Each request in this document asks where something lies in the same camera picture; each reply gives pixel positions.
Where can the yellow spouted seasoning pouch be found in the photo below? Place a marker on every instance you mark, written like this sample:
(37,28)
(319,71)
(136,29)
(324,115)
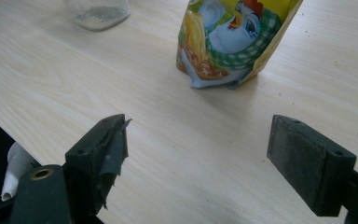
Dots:
(230,40)

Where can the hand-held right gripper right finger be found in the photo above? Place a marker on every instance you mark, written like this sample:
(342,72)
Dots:
(304,161)

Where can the clear jar with grey lid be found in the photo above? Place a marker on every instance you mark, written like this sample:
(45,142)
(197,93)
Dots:
(98,15)

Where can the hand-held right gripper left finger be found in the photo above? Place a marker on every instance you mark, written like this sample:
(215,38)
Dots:
(93,161)

